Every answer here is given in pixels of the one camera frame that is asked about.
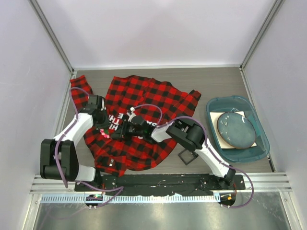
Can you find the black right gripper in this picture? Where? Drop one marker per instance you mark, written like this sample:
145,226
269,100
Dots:
123,133

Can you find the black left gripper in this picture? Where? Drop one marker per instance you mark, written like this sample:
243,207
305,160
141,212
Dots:
105,124

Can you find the pink white flower brooch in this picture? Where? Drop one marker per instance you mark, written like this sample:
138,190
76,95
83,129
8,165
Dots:
105,133

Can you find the red black plaid shirt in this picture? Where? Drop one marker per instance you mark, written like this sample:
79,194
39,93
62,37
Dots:
161,102

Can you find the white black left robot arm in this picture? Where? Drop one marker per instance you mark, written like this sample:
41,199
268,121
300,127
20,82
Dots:
58,157

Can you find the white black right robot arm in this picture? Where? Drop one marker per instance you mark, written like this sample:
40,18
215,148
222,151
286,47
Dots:
186,131

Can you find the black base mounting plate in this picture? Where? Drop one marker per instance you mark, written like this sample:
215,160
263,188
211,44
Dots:
193,184

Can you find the blue round ceramic plate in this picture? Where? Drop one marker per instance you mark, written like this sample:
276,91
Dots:
236,130

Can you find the teal plastic bin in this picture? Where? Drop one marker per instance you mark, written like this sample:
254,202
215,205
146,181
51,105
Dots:
236,129

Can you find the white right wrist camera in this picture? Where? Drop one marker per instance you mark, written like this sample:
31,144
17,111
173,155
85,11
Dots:
131,114

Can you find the small black square frame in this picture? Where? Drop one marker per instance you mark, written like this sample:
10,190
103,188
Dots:
187,156

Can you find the aluminium front rail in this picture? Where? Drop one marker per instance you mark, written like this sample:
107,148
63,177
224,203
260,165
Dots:
257,182

